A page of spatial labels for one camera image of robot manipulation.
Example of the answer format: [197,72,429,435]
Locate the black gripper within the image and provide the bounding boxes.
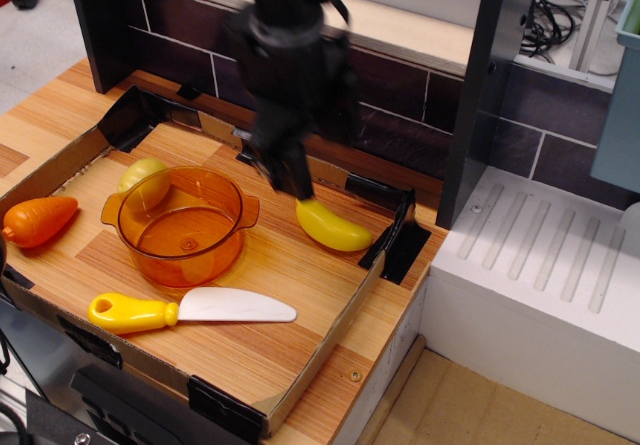
[226,7,360,201]

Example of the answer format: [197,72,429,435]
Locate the yellow toy banana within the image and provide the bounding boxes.
[296,199,373,252]

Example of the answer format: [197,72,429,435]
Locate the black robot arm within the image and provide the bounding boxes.
[226,0,359,201]

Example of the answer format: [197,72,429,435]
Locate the cardboard fence with black tape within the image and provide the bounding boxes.
[1,86,434,444]

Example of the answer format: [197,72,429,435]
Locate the orange transparent plastic pot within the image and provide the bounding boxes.
[101,166,260,288]

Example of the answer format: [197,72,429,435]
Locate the yellow toy lemon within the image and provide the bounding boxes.
[118,157,171,212]

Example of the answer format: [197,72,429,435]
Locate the white toy sink drainboard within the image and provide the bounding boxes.
[430,167,639,352]

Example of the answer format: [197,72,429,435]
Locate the orange toy carrot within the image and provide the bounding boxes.
[1,196,78,248]

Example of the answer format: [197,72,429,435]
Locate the teal plastic bin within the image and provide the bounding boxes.
[591,0,639,193]

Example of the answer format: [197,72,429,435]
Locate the dark grey shelf post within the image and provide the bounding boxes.
[436,0,532,229]

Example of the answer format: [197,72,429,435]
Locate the tangled black cables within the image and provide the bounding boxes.
[519,0,596,59]

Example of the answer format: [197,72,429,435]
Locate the yellow handled toy knife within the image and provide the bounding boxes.
[87,287,297,335]

